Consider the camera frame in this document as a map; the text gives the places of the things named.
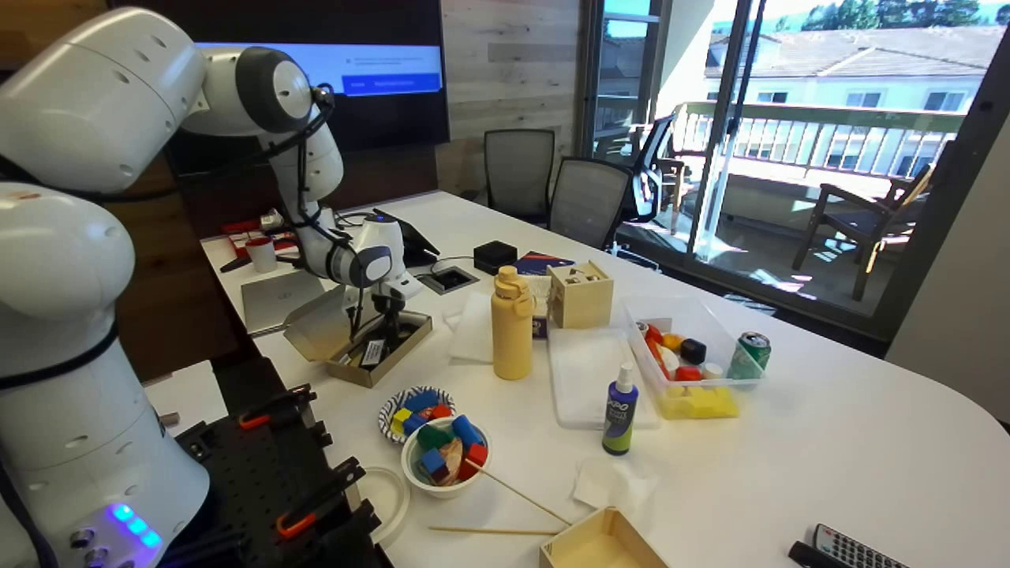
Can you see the black tablet stand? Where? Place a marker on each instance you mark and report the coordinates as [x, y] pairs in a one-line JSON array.
[[425, 247]]

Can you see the black office chair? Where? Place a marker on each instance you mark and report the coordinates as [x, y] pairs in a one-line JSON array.
[[654, 170]]

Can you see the wall TV screen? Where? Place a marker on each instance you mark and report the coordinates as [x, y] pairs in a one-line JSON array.
[[412, 115]]

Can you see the black framed phone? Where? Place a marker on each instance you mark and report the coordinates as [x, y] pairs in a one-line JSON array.
[[453, 279]]

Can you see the yellow sponge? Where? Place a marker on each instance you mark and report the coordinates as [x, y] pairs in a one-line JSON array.
[[694, 401]]

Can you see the clear plastic tray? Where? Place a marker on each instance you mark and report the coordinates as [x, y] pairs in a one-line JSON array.
[[584, 366]]

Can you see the grey mesh office chair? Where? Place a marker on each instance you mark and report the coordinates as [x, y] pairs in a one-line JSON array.
[[588, 201], [518, 170]]

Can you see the blue and red book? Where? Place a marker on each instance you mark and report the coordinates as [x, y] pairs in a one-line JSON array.
[[540, 264]]

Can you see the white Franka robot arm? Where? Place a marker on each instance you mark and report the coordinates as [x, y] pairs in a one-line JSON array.
[[64, 316]]

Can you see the blue glue bottle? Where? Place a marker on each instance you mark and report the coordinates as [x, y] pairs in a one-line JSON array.
[[621, 415]]

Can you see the black remote control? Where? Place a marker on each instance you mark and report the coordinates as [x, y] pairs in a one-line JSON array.
[[847, 549]]

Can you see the blue striped cloth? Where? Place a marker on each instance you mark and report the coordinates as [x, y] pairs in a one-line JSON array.
[[393, 415]]

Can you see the wooden box with holes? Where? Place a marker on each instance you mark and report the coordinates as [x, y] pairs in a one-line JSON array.
[[577, 299]]

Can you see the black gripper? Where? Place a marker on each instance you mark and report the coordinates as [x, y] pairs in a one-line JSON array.
[[384, 303]]

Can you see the small black box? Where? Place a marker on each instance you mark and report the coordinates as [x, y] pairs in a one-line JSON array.
[[494, 256]]

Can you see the balcony railing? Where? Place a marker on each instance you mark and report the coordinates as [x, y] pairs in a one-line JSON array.
[[820, 144]]

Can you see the wooden patio chair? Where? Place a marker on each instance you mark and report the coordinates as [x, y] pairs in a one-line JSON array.
[[854, 215]]

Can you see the brown cardboard box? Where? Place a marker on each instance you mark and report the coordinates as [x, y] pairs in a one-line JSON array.
[[316, 334]]

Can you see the yellow bottle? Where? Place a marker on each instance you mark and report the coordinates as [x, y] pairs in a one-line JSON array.
[[512, 334]]

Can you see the thin wooden stick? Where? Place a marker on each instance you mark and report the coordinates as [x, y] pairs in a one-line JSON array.
[[483, 528], [523, 496]]

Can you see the silver laptop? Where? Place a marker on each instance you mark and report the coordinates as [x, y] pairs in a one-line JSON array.
[[270, 299]]

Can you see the white bowl with blocks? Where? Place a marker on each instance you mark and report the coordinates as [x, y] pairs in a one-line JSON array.
[[414, 476]]

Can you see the red and white box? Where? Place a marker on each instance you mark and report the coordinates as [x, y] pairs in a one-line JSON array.
[[242, 238]]

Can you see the black mounting plate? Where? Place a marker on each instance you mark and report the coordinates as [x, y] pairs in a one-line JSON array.
[[246, 476]]

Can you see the clear plastic container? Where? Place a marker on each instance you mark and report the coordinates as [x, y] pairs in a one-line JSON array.
[[646, 366]]

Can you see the red toy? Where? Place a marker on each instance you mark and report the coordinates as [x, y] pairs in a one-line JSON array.
[[654, 339]]

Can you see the wooden tray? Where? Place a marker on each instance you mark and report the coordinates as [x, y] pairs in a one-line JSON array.
[[602, 546]]

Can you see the green can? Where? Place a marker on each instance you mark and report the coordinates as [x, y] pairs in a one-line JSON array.
[[749, 357]]

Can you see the small white cup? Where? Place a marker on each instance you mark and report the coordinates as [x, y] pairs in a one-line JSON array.
[[264, 256]]

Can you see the black orange clamp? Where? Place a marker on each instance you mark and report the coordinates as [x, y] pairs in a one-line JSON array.
[[320, 496], [274, 407]]

